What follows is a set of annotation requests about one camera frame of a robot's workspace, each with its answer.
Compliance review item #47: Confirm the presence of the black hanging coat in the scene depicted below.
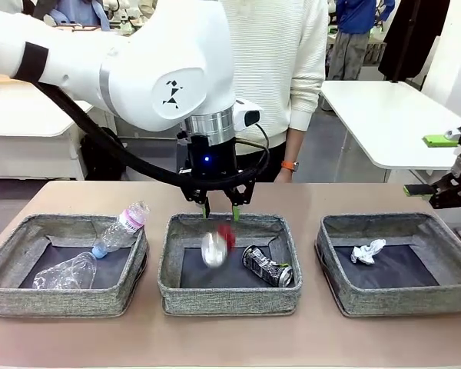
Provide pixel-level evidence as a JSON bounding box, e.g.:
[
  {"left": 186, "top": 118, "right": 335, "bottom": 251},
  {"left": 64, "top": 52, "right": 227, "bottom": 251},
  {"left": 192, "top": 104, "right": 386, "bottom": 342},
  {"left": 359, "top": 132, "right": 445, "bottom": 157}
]
[{"left": 378, "top": 0, "right": 450, "bottom": 82}]

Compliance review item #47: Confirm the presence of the person's left forearm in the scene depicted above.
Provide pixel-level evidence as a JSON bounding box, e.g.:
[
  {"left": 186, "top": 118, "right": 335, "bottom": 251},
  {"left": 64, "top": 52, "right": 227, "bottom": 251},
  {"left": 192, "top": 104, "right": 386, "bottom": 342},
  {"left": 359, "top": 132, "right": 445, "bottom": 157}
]
[{"left": 286, "top": 128, "right": 307, "bottom": 165}]

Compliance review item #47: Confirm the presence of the white paper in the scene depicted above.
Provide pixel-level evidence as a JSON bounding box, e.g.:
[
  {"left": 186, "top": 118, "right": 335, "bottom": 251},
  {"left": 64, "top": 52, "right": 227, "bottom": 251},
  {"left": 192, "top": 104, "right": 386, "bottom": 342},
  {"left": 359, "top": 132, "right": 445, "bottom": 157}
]
[{"left": 350, "top": 238, "right": 387, "bottom": 266}]

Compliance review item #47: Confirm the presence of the grey fabric basket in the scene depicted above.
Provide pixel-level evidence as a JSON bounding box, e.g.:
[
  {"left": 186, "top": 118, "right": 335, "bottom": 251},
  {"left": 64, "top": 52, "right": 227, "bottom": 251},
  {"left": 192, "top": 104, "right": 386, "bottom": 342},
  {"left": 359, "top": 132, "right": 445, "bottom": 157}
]
[
  {"left": 314, "top": 211, "right": 461, "bottom": 318},
  {"left": 0, "top": 214, "right": 150, "bottom": 319},
  {"left": 157, "top": 212, "right": 303, "bottom": 317}
]

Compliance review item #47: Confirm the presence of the large white table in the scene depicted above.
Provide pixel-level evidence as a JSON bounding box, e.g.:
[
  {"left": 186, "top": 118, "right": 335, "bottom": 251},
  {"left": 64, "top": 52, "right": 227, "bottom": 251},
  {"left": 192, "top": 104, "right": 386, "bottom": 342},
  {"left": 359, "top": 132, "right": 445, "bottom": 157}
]
[{"left": 320, "top": 79, "right": 461, "bottom": 193}]

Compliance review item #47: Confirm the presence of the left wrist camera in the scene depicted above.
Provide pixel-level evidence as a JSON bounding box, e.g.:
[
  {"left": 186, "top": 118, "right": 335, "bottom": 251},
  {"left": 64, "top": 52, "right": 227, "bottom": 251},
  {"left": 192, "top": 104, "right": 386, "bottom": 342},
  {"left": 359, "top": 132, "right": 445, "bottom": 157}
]
[{"left": 234, "top": 98, "right": 264, "bottom": 130}]

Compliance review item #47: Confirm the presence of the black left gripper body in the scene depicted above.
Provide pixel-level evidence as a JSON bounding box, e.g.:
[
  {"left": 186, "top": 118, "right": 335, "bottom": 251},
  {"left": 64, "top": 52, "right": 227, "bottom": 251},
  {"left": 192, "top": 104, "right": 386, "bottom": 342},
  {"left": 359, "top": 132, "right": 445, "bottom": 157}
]
[{"left": 176, "top": 131, "right": 255, "bottom": 192}]

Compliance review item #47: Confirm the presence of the background person light blue shirt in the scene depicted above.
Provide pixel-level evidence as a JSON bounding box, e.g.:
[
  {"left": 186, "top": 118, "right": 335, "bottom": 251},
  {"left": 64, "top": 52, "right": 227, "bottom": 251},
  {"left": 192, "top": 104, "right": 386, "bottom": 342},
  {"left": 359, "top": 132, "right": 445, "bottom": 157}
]
[{"left": 48, "top": 0, "right": 111, "bottom": 32}]

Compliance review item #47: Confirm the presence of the background person blue jacket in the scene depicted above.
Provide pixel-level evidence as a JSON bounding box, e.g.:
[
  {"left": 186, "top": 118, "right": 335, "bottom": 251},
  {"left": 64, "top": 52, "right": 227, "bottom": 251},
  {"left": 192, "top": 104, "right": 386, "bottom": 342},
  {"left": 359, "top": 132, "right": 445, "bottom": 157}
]
[{"left": 326, "top": 0, "right": 396, "bottom": 81}]

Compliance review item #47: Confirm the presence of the clear plastic cup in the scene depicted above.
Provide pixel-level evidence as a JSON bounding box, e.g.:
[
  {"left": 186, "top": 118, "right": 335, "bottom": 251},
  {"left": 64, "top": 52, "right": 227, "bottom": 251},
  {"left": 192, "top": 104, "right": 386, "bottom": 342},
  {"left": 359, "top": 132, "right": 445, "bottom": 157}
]
[{"left": 32, "top": 251, "right": 98, "bottom": 290}]

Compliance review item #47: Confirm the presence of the crushed red can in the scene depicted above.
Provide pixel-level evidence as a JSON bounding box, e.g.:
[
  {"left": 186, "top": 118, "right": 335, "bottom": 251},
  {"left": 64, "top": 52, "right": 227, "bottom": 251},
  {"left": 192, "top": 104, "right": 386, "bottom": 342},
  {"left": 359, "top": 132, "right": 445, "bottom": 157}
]
[{"left": 201, "top": 224, "right": 237, "bottom": 268}]

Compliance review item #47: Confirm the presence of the black backpack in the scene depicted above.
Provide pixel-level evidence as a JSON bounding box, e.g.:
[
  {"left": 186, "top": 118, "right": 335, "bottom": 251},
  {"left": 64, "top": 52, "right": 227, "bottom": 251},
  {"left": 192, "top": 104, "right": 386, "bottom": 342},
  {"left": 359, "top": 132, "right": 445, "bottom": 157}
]
[{"left": 79, "top": 128, "right": 128, "bottom": 181}]

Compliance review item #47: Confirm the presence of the crushed black can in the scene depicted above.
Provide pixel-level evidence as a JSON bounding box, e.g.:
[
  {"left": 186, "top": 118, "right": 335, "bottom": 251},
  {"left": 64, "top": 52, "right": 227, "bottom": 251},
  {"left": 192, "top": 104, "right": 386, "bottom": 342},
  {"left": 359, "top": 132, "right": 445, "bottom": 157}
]
[{"left": 241, "top": 244, "right": 295, "bottom": 288}]

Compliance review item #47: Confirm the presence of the plastic bottle pink label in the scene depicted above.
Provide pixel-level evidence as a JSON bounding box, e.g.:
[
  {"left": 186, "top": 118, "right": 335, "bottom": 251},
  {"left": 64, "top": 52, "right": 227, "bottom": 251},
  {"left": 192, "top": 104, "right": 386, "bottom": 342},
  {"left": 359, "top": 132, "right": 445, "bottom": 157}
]
[{"left": 91, "top": 199, "right": 151, "bottom": 259}]

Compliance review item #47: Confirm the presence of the person torso white sweater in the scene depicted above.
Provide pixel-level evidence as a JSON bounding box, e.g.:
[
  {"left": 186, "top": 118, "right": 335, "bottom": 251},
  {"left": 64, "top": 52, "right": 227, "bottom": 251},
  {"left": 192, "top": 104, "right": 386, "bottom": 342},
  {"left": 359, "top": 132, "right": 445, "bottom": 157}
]
[{"left": 221, "top": 0, "right": 330, "bottom": 184}]

